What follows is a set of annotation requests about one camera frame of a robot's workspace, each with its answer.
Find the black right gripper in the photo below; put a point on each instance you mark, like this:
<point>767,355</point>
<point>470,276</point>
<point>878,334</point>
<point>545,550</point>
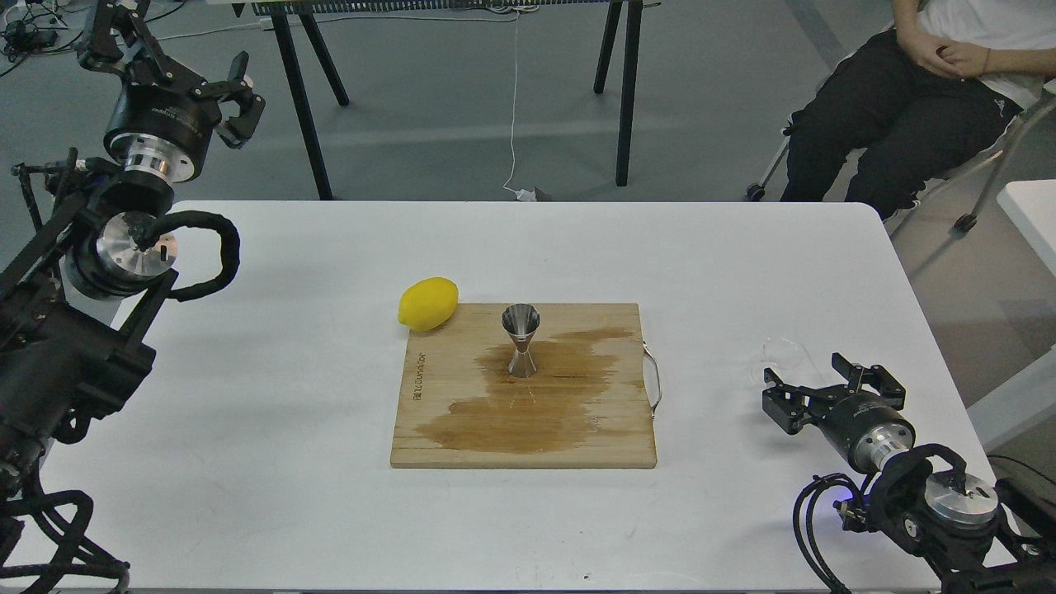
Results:
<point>866,428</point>

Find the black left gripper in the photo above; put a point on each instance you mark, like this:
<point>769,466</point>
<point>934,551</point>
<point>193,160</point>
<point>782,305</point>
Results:
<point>157,132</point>

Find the steel jigger measuring cup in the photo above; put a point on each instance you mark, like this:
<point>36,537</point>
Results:
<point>521,321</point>

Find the clear glass cup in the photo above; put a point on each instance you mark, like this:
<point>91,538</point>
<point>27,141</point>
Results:
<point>775,352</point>

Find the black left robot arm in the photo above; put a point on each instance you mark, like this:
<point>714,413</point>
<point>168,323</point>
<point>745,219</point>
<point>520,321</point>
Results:
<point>79,298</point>

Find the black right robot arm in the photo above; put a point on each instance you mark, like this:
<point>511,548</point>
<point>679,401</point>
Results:
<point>976,537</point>

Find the person right hand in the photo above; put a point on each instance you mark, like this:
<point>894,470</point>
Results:
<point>925,50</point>

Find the person left hand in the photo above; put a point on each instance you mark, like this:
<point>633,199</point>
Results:
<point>966,60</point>

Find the black legged background table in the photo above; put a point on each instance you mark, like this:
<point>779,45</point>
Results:
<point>440,58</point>

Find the wooden cutting board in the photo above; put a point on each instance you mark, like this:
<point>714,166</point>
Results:
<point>586,407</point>

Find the seated person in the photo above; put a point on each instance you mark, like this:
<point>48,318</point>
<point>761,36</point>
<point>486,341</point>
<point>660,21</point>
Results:
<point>911,125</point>

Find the yellow lemon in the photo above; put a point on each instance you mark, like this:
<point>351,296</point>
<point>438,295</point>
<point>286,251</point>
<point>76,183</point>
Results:
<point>428,304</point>

